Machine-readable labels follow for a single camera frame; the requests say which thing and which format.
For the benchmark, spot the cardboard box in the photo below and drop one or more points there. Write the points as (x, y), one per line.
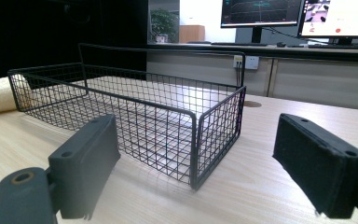
(191, 33)

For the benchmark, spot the monitor with white screen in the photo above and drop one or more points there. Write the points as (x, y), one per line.
(338, 17)

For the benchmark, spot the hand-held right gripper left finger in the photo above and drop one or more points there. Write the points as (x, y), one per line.
(84, 168)

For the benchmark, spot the monitor with dark screen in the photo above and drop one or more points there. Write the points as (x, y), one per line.
(261, 12)

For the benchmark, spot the white wall socket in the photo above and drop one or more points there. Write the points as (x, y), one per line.
(246, 62)

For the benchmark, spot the black keyboard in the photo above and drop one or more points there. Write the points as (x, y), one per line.
(341, 46)

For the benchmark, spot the potted green plant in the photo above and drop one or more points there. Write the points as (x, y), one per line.
(163, 23)

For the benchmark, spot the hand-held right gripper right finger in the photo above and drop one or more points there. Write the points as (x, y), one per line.
(320, 168)

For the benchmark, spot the black computer mouse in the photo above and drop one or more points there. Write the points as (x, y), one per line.
(281, 44)

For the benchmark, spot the long dark desk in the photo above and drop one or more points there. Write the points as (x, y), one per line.
(261, 51)

